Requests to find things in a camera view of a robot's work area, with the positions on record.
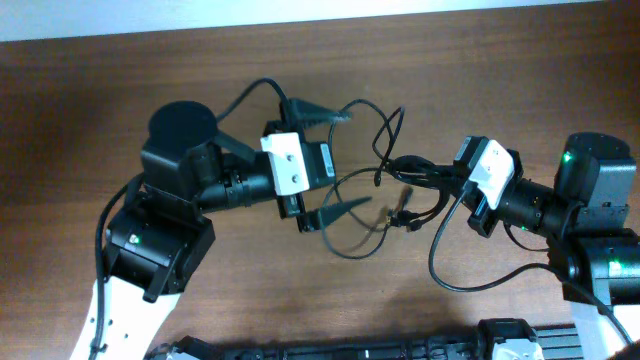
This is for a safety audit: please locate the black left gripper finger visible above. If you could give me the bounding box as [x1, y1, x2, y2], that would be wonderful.
[289, 98, 352, 129]
[315, 197, 372, 225]

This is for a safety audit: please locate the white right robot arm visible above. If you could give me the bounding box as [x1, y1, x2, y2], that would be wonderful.
[453, 132, 639, 359]

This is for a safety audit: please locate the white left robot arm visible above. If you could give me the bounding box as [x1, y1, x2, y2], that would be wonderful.
[72, 99, 352, 359]

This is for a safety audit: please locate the black right camera cable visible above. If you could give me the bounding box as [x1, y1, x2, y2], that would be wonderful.
[427, 182, 636, 346]

